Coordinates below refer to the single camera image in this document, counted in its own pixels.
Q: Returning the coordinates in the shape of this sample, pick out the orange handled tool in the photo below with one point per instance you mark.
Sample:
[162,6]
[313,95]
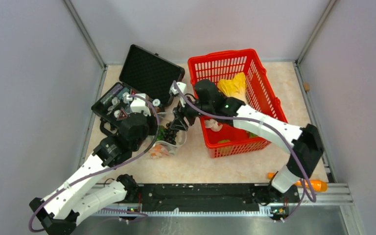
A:
[318,185]

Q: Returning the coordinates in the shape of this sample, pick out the napa cabbage toy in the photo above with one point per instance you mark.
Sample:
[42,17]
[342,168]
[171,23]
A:
[235,87]

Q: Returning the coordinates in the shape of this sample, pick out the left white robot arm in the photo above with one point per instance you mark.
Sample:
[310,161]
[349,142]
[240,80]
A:
[62,211]

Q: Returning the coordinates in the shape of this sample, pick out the clear zip top bag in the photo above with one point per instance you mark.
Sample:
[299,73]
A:
[181,137]

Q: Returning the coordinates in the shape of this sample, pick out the green grape bunch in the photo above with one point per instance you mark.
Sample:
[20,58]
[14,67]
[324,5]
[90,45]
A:
[251,135]

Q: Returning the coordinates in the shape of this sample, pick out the orange fruit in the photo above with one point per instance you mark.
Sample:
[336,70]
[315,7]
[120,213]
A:
[159,151]

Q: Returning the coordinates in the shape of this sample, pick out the green lime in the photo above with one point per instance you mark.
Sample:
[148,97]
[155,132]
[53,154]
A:
[223,141]

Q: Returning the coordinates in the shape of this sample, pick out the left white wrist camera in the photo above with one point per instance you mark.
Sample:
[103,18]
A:
[136,104]

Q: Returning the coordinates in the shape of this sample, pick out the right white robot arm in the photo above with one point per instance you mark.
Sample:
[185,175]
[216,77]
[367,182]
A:
[303,144]

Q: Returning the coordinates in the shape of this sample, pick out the black grape bunch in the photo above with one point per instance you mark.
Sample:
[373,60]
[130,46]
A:
[171,134]

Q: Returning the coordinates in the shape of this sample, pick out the white mushroom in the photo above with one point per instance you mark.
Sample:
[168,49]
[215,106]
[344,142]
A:
[213,125]

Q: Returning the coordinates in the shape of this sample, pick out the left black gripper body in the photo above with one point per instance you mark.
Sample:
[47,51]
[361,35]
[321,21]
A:
[151,129]

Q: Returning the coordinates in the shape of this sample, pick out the black poker chip case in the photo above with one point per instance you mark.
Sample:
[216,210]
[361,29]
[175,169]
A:
[143,72]

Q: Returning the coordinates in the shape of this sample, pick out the green bell pepper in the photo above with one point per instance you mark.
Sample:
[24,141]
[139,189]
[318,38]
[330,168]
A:
[162,133]

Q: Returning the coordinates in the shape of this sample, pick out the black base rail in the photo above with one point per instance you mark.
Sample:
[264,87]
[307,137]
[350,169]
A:
[212,198]

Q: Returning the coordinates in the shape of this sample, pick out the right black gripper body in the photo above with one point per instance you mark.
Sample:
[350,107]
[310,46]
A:
[189,112]

